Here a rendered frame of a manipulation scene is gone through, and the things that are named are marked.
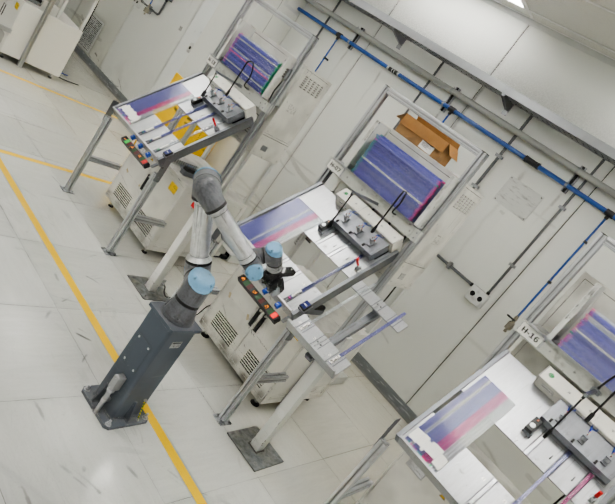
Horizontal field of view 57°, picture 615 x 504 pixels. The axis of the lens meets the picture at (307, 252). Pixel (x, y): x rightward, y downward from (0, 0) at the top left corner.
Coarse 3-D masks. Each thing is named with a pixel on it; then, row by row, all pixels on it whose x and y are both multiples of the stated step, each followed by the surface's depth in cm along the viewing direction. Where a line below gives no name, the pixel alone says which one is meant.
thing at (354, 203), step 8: (344, 192) 326; (336, 200) 330; (344, 200) 322; (352, 200) 322; (360, 200) 322; (344, 208) 326; (352, 208) 319; (360, 208) 318; (368, 208) 318; (360, 216) 315; (368, 216) 314; (376, 216) 314; (368, 224) 312; (376, 224) 310; (384, 224) 310; (384, 232) 306; (392, 232) 306; (392, 240) 302; (400, 240) 303; (392, 248) 304; (400, 248) 310
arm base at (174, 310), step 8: (176, 296) 237; (168, 304) 238; (176, 304) 236; (184, 304) 235; (168, 312) 236; (176, 312) 235; (184, 312) 236; (192, 312) 238; (168, 320) 236; (176, 320) 235; (184, 320) 237; (192, 320) 240
